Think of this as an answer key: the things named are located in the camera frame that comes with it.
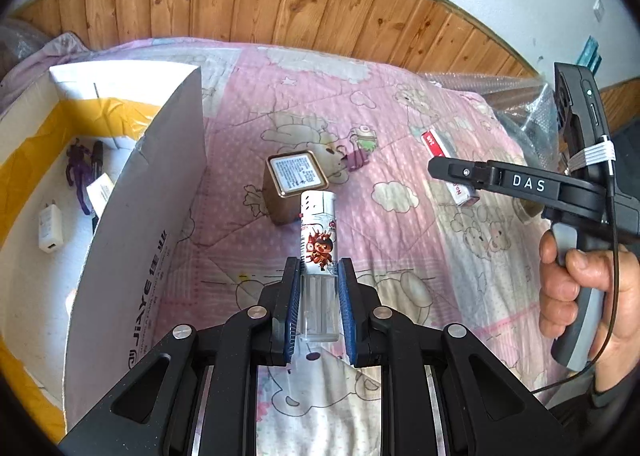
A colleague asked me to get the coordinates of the person's right forearm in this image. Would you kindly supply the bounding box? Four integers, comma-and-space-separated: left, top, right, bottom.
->
542, 331, 640, 442

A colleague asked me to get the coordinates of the white charger plug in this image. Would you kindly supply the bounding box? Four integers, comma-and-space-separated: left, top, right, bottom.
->
37, 201, 64, 254

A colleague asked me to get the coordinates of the clear printed lighter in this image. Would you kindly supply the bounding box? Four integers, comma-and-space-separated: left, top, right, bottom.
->
295, 190, 342, 343

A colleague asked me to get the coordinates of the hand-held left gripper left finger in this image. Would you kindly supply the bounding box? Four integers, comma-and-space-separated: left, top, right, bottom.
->
59, 257, 303, 456

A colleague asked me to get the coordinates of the teal plastic item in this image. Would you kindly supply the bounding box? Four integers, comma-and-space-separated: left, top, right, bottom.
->
577, 36, 601, 71

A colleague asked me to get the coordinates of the clear plastic bag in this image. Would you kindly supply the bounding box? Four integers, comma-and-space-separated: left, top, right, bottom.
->
0, 18, 58, 86

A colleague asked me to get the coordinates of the pink binder clip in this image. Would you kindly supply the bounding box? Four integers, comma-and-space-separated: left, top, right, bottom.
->
341, 146, 372, 171

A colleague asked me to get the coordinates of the white and red cigarette box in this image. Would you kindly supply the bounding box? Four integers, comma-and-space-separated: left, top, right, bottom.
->
421, 130, 481, 208

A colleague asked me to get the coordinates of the pink printed blanket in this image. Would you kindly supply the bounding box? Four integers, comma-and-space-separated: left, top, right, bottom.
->
0, 33, 601, 456

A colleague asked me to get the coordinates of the olive brown object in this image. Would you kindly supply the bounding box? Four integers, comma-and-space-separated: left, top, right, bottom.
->
520, 198, 548, 223

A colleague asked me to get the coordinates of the white cardboard box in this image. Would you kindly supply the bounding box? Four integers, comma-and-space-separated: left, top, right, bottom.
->
0, 63, 208, 437

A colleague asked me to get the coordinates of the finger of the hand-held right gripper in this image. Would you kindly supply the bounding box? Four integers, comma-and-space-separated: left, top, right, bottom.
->
427, 156, 567, 203

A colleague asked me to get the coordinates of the white paper tag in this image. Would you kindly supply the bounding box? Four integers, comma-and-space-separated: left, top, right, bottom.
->
86, 173, 113, 217

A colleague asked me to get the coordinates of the purple toy figurine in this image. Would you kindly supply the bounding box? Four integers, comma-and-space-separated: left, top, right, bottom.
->
66, 143, 96, 214

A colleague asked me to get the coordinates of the bubble wrap sheet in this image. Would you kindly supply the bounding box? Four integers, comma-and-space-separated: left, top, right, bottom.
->
420, 68, 566, 171

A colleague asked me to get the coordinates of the gold tin box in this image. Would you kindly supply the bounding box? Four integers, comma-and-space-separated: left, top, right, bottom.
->
262, 150, 331, 227

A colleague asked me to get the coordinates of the person's right hand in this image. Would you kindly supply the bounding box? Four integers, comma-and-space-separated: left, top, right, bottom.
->
539, 231, 640, 393

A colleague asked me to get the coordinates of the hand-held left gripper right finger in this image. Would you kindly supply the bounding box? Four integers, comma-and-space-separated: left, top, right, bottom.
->
336, 258, 583, 456

